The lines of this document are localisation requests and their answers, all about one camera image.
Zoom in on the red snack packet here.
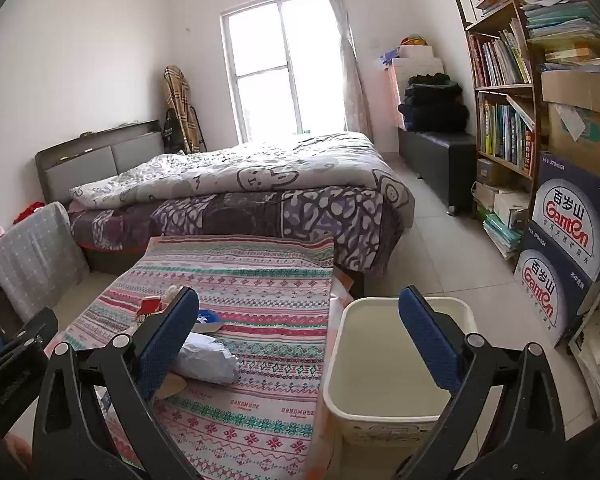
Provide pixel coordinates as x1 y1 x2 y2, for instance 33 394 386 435
134 295 170 322

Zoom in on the brown plaid cloth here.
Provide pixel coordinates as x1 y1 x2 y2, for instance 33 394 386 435
161 65 202 154

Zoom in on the striped patterned tablecloth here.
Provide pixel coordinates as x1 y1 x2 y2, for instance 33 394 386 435
45 235 342 480

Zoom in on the brown cardboard box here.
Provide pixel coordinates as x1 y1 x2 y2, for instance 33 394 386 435
540 69 600 162

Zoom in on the purple patterned bedsheet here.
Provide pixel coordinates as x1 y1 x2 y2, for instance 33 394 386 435
69 187 407 279

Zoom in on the white chair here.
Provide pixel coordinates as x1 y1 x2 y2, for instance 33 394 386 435
322 297 479 449

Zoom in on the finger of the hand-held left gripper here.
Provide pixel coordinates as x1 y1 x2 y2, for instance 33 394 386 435
0 307 59 361

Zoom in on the pile of dark clothes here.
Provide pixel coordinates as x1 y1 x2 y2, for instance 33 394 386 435
398 74 471 132

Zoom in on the black bag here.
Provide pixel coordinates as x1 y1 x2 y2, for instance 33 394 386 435
161 107 182 154

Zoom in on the white patterned curtain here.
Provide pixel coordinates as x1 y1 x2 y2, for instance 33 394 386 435
321 0 374 142

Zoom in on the row of upright books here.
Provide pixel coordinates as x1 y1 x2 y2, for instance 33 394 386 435
467 17 534 89

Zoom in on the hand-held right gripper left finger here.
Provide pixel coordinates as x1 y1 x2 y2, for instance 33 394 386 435
30 286 202 480

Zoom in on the window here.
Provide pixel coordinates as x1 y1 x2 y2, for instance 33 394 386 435
219 0 352 144

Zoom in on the stack of papers and booklets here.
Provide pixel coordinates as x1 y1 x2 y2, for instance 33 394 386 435
519 0 600 75

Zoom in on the grey bed frame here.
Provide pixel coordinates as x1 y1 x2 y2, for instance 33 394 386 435
34 120 167 203

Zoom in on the stack of books on floor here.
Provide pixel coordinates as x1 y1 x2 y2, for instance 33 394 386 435
481 211 524 262

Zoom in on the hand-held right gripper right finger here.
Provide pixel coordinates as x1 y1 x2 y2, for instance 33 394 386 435
398 286 567 480

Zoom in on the red cloth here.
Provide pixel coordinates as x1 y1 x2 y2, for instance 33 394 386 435
13 201 47 224

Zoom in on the blue printed water carton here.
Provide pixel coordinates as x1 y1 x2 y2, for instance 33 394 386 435
512 220 600 347
531 151 600 282

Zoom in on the wooden bookshelf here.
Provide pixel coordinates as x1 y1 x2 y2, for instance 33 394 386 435
451 0 548 263

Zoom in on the white drawer cabinet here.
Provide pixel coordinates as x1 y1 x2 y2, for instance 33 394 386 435
386 45 447 129

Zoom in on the black bench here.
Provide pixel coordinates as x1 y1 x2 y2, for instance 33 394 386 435
397 130 479 217

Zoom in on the pile of loose papers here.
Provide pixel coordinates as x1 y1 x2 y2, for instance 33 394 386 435
569 280 600 413

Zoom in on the blue snack box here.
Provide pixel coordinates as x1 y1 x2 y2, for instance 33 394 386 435
195 307 227 334

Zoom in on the white plastic bag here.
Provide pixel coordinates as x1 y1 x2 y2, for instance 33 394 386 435
171 332 242 387

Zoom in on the row of green books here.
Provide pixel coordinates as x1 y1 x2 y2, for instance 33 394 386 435
479 96 537 172

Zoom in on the grey cloth covered stand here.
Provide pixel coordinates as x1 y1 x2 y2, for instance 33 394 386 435
0 201 92 307

